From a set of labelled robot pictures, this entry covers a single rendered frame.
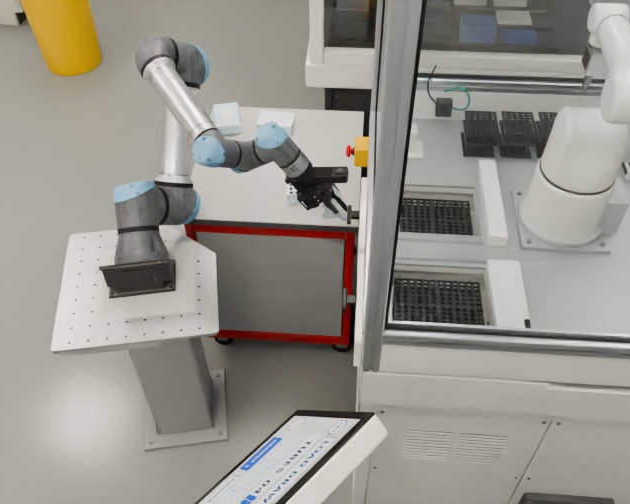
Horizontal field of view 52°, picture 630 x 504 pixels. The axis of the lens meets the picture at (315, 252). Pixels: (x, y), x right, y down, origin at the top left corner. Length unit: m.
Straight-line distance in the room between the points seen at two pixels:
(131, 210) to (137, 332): 0.34
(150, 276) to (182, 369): 0.42
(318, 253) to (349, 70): 0.74
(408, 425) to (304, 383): 0.92
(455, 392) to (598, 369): 0.31
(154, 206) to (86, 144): 1.97
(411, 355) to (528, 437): 0.48
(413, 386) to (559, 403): 0.34
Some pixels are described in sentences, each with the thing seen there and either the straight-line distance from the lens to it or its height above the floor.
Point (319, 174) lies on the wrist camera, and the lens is 1.77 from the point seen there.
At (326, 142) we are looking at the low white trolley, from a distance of 2.38.
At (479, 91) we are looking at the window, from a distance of 1.00.
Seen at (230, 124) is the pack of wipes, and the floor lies 0.80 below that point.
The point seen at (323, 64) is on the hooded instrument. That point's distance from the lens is 2.54.
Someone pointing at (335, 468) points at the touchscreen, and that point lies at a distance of 1.13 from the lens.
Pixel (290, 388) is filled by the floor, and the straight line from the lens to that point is 2.59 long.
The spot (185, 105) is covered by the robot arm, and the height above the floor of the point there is 1.24.
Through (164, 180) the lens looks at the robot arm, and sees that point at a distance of 1.97.
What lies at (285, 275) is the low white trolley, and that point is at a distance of 2.29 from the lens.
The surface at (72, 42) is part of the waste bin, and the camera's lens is 4.34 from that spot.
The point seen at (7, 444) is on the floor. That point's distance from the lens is 2.73.
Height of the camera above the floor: 2.21
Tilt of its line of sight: 47 degrees down
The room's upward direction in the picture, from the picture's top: 1 degrees counter-clockwise
